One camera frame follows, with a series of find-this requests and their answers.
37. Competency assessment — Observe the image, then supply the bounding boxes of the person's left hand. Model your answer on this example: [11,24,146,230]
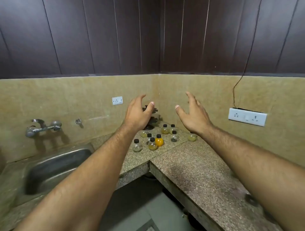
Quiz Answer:
[122,94,155,132]

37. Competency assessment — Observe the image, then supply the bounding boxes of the person's right hand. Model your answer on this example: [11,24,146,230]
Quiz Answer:
[175,91,214,138]

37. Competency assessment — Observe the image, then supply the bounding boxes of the black rotating bottle rack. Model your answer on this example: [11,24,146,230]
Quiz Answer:
[142,105,159,131]

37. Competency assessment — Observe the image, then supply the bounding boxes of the cluster of small capped bottles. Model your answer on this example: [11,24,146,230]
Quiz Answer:
[132,123,177,153]

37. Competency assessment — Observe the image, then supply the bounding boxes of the person's right forearm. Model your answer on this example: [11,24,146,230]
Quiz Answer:
[200,123,305,231]

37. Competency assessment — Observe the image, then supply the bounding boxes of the person's left forearm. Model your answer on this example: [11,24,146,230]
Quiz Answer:
[14,123,149,231]

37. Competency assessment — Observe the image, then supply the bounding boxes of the wide white switchboard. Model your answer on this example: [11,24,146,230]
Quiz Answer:
[228,107,268,127]

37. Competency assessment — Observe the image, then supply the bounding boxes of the dark brown overhead cabinets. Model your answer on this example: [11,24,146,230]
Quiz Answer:
[0,0,305,79]

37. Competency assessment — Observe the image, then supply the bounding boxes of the steel sink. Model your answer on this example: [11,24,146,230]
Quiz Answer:
[4,142,96,208]

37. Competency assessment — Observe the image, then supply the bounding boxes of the thin dark cable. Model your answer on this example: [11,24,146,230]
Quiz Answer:
[232,0,262,109]

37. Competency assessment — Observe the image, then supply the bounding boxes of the metal wall faucet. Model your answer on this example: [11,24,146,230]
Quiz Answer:
[25,118,63,138]

